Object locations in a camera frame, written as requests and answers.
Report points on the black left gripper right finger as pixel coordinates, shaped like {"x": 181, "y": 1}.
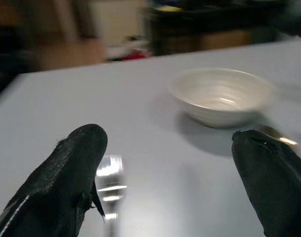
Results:
{"x": 274, "y": 182}

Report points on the silver metal spoon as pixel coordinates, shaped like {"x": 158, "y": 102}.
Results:
{"x": 278, "y": 137}

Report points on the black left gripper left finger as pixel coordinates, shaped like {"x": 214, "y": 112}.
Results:
{"x": 59, "y": 177}

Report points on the white ribbed ceramic bowl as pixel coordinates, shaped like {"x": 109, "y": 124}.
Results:
{"x": 220, "y": 96}

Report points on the dark wooden furniture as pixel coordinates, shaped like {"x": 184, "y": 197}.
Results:
{"x": 209, "y": 24}

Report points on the silver metal fork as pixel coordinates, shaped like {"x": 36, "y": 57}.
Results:
{"x": 110, "y": 187}

